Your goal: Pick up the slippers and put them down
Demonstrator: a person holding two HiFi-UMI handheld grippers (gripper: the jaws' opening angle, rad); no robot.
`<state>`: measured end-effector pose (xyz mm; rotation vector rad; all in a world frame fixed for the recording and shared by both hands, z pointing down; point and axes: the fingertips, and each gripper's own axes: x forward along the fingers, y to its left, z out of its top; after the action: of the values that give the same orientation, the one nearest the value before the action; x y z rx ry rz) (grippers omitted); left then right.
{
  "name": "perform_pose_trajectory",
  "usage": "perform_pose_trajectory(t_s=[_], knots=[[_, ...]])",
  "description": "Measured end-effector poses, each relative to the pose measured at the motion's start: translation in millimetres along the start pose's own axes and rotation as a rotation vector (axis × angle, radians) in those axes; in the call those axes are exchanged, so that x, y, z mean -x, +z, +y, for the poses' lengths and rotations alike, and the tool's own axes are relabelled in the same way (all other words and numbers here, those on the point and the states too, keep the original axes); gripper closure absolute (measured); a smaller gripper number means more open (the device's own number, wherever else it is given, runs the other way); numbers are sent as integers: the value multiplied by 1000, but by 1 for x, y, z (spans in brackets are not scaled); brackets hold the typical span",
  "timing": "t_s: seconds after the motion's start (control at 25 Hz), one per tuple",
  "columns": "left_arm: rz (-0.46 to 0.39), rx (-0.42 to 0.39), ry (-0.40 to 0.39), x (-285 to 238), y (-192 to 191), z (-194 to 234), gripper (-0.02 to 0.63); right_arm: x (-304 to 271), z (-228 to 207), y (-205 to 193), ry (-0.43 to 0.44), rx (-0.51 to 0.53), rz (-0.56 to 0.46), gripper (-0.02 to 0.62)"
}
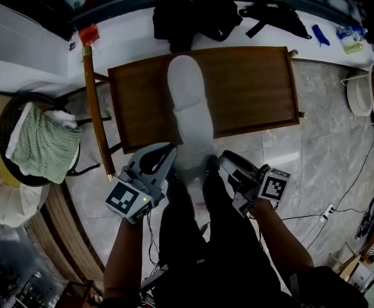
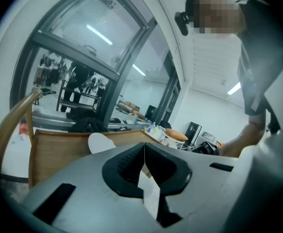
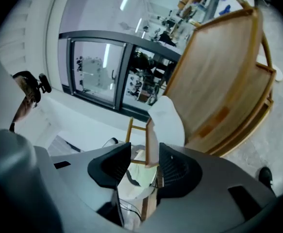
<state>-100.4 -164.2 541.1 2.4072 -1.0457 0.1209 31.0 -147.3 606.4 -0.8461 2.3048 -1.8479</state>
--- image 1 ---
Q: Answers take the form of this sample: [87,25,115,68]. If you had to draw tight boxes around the red packet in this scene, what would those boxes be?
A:
[78,24,101,45]

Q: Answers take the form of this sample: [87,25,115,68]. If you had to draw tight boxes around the black window frame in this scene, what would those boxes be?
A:
[67,0,368,42]

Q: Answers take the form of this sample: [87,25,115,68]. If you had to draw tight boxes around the wooden shoe rack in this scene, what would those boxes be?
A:
[82,46,307,184]

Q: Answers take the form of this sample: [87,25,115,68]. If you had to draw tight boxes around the person's black-clothed body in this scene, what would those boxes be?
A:
[99,157,371,308]

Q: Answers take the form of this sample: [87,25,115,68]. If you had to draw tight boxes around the green knitted blanket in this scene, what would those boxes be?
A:
[5,103,83,185]

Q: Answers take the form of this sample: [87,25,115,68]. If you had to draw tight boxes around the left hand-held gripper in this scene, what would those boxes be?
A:
[105,142,178,225]

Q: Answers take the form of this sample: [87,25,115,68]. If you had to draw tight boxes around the black rattan chair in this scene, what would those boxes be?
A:
[0,88,112,187]

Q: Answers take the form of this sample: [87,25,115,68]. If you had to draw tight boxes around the person's right black shoe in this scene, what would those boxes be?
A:
[204,155,221,181]

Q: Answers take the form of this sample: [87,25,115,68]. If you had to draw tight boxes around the black floor cable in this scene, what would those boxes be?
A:
[332,139,374,213]

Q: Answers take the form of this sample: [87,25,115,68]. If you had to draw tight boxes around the white slipper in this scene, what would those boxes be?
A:
[167,55,221,186]

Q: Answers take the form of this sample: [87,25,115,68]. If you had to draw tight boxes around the black strap bag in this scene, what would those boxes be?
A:
[239,0,313,40]

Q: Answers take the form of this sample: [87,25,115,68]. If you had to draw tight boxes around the small wooden stool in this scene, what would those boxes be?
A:
[327,241,362,282]

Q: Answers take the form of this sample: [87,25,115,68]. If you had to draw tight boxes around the person's right forearm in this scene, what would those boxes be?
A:
[249,199,314,277]

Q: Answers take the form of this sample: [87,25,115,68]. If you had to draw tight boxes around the white basket with orange cushion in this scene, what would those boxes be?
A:
[340,63,374,128]

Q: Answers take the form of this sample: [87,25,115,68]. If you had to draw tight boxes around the dark glossy panel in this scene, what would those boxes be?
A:
[0,223,63,308]

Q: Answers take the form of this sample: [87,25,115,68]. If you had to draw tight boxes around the yellow-green bottle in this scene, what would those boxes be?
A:
[343,42,364,55]

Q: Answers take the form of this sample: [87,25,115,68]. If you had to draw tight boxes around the person's left forearm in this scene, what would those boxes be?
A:
[103,218,153,302]

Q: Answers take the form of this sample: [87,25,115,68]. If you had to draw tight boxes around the white power strip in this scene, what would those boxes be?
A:
[321,203,336,221]

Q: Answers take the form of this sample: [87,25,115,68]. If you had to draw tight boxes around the curved wooden platform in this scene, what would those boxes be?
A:
[24,181,106,284]

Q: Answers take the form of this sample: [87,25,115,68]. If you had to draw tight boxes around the black jacket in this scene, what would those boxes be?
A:
[153,0,244,54]

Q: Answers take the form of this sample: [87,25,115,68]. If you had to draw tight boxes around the blue cloth item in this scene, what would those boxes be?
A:
[311,24,331,48]

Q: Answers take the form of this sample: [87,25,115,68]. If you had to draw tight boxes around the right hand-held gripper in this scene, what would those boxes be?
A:
[218,150,292,218]

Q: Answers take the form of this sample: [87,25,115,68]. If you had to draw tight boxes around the white flower-shaped cushion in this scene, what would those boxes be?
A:
[0,120,51,228]

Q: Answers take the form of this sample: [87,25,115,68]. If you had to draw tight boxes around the blue-labelled water bottle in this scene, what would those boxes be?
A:
[336,25,368,42]

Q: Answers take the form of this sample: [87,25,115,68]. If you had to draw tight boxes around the brown wooden chair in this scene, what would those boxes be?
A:
[55,279,105,308]

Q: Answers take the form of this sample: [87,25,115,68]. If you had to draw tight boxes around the white cabinet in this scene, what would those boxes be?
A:
[350,258,374,302]

